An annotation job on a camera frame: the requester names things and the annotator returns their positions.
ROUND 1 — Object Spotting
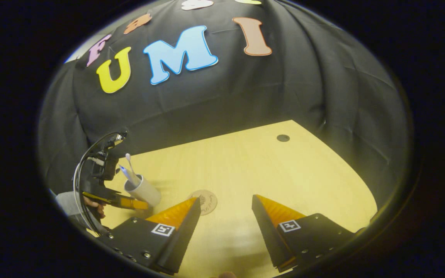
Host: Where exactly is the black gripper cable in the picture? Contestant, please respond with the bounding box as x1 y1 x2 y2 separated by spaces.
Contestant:
73 131 124 237

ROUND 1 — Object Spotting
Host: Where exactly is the round cork coaster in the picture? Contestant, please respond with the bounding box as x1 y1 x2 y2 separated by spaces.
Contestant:
187 190 218 216

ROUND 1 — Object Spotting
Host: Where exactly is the pale pink toothbrush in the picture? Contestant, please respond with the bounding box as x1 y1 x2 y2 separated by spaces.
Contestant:
125 153 138 182

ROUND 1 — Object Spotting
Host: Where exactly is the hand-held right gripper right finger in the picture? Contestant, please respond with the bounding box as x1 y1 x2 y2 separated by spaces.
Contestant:
251 194 356 273

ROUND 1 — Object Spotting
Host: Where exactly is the light wooden desktop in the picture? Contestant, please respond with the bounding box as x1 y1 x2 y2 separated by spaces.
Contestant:
87 120 378 278

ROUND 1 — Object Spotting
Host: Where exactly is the white cup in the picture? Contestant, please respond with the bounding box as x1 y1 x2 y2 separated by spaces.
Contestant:
124 175 161 207

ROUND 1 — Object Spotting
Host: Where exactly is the black backdrop cloth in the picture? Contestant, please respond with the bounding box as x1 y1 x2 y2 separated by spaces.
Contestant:
37 0 410 209

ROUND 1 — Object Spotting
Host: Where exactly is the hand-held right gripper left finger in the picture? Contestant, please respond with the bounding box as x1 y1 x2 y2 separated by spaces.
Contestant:
97 197 202 275

